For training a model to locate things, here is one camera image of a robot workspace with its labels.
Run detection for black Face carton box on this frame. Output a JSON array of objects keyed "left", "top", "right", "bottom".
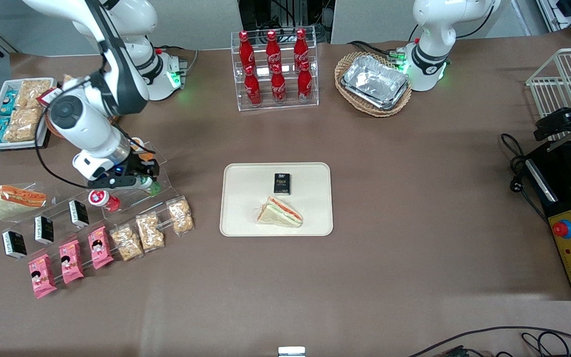
[{"left": 273, "top": 173, "right": 292, "bottom": 196}]

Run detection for looped black cable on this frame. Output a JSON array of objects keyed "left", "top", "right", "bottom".
[{"left": 520, "top": 331, "right": 571, "bottom": 357}]

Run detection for clear acrylic stepped gum stand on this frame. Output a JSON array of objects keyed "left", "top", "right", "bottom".
[{"left": 87, "top": 141, "right": 180, "bottom": 217}]

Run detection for clear acrylic low display stand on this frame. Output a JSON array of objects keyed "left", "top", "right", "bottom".
[{"left": 0, "top": 182, "right": 197, "bottom": 291}]

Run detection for metal frame shelf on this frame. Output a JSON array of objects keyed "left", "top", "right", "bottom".
[{"left": 535, "top": 0, "right": 571, "bottom": 34}]

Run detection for cream plastic serving tray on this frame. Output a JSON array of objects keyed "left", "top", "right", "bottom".
[{"left": 220, "top": 162, "right": 334, "bottom": 238}]

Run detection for red gum jar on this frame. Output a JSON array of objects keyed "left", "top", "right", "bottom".
[{"left": 88, "top": 189, "right": 121, "bottom": 213}]

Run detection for large crispy rice snack pack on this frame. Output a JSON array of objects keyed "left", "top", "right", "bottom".
[
  {"left": 2, "top": 107, "right": 44, "bottom": 144},
  {"left": 17, "top": 79, "right": 54, "bottom": 111}
]

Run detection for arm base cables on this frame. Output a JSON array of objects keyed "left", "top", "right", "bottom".
[
  {"left": 154, "top": 45, "right": 200, "bottom": 71},
  {"left": 347, "top": 40, "right": 407, "bottom": 64}
]

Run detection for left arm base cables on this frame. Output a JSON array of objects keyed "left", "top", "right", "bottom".
[{"left": 347, "top": 40, "right": 407, "bottom": 64}]

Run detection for long black cable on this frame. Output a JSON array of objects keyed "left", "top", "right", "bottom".
[{"left": 408, "top": 326, "right": 571, "bottom": 357}]

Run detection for clear peanut brittle pack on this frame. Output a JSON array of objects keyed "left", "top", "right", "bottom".
[
  {"left": 135, "top": 211, "right": 166, "bottom": 253},
  {"left": 110, "top": 224, "right": 145, "bottom": 262},
  {"left": 166, "top": 195, "right": 196, "bottom": 236}
]

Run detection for brown wicker snack basket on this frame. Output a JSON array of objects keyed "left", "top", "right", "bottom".
[{"left": 45, "top": 112, "right": 70, "bottom": 139}]

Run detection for wrapped triangle sandwich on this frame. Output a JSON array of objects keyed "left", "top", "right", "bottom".
[{"left": 0, "top": 183, "right": 49, "bottom": 222}]

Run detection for wicker basket with foil trays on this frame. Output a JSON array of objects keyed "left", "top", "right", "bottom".
[{"left": 335, "top": 52, "right": 413, "bottom": 118}]

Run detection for unwrapped triangle sandwich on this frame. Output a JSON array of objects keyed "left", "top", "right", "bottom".
[{"left": 256, "top": 195, "right": 304, "bottom": 229}]

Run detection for clear acrylic bottle rack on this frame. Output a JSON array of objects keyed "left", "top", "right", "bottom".
[{"left": 230, "top": 26, "right": 320, "bottom": 112}]

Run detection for white wire basket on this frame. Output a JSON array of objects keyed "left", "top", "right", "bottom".
[{"left": 525, "top": 47, "right": 571, "bottom": 145}]

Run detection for black machine with yellow panel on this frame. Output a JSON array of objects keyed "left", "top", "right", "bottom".
[{"left": 522, "top": 140, "right": 571, "bottom": 301}]

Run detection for dark equipment with cables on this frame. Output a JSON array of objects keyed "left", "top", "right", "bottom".
[{"left": 238, "top": 0, "right": 337, "bottom": 44}]

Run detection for stacked aluminium foil trays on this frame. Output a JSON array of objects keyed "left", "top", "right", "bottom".
[{"left": 340, "top": 54, "right": 411, "bottom": 111}]

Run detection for orange gum jar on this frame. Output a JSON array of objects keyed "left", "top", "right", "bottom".
[{"left": 130, "top": 137, "right": 156, "bottom": 162}]

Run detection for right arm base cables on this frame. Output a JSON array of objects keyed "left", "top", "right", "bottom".
[{"left": 154, "top": 45, "right": 200, "bottom": 71}]

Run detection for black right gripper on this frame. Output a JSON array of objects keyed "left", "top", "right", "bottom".
[{"left": 86, "top": 156, "right": 162, "bottom": 191}]

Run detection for pink cartoon snack packet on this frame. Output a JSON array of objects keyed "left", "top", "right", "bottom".
[
  {"left": 28, "top": 253, "right": 58, "bottom": 299},
  {"left": 87, "top": 226, "right": 115, "bottom": 270},
  {"left": 58, "top": 239, "right": 85, "bottom": 286}
]

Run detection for black and white carton box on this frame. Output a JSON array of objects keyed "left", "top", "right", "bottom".
[
  {"left": 34, "top": 215, "right": 55, "bottom": 245},
  {"left": 1, "top": 230, "right": 28, "bottom": 260},
  {"left": 68, "top": 199, "right": 90, "bottom": 229}
]

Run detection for red cookie box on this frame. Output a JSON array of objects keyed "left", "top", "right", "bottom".
[{"left": 37, "top": 87, "right": 64, "bottom": 108}]

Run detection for white rectangular snack tray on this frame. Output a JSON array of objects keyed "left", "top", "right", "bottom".
[{"left": 0, "top": 78, "right": 57, "bottom": 151}]

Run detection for black power cable with plug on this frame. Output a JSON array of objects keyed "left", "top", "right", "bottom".
[{"left": 500, "top": 132, "right": 550, "bottom": 225}]

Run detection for red cola bottle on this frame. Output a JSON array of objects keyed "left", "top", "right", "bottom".
[
  {"left": 265, "top": 30, "right": 283, "bottom": 68},
  {"left": 270, "top": 63, "right": 287, "bottom": 104},
  {"left": 293, "top": 28, "right": 310, "bottom": 65},
  {"left": 243, "top": 65, "right": 263, "bottom": 107},
  {"left": 238, "top": 30, "right": 257, "bottom": 71},
  {"left": 297, "top": 60, "right": 314, "bottom": 102}
]

